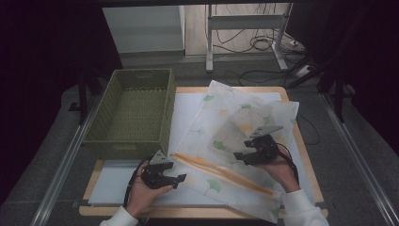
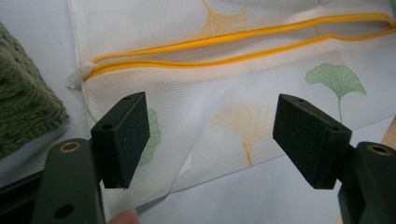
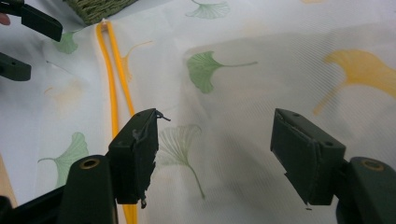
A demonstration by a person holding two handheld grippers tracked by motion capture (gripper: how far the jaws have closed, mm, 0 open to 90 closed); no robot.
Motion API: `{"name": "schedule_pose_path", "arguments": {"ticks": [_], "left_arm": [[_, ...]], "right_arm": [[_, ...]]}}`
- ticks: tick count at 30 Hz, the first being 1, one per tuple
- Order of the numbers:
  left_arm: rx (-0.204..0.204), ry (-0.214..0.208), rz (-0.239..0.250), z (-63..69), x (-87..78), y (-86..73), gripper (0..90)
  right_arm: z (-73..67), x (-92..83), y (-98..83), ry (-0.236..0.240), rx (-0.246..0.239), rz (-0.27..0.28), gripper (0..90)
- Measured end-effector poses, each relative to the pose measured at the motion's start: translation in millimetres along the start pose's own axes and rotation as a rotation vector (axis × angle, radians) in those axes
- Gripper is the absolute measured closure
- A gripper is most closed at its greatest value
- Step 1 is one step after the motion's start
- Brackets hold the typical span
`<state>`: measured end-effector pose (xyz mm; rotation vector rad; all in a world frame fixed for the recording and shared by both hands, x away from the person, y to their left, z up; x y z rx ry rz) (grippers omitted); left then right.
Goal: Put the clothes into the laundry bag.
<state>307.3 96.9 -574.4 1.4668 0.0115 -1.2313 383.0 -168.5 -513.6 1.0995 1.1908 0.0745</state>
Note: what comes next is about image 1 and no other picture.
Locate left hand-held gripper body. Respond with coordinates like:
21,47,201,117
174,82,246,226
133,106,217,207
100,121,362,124
140,150,179,190

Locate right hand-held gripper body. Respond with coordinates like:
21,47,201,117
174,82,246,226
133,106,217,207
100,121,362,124
248,125,284,166

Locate white leaf-print mesh laundry bag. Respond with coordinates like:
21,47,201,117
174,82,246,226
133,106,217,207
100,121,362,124
170,79,300,224

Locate green woven basket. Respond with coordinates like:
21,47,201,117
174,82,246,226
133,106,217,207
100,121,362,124
82,68,177,160

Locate person's left hand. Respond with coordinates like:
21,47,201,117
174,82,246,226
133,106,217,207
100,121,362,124
126,174,174,218

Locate person's right hand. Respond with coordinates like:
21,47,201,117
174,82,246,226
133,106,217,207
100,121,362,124
259,154,301,193

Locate white table mat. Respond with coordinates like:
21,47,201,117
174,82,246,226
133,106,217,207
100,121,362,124
88,91,314,206

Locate black metal stand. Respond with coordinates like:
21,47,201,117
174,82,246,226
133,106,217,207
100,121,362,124
68,67,106,125
316,73,357,124

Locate white power strip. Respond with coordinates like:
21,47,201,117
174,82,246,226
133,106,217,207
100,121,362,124
294,63,315,79

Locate white cabinet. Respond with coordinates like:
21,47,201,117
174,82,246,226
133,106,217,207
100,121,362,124
102,5,186,69

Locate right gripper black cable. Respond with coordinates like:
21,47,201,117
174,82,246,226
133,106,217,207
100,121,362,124
275,142,301,185

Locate thin black floor cable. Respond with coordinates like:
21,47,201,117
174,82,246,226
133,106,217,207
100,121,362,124
296,114,321,146

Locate black floor cable bundle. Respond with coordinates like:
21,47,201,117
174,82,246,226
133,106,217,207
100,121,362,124
215,3,304,55

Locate white metal desk frame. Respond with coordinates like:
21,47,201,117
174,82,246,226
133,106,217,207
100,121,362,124
205,3,295,73

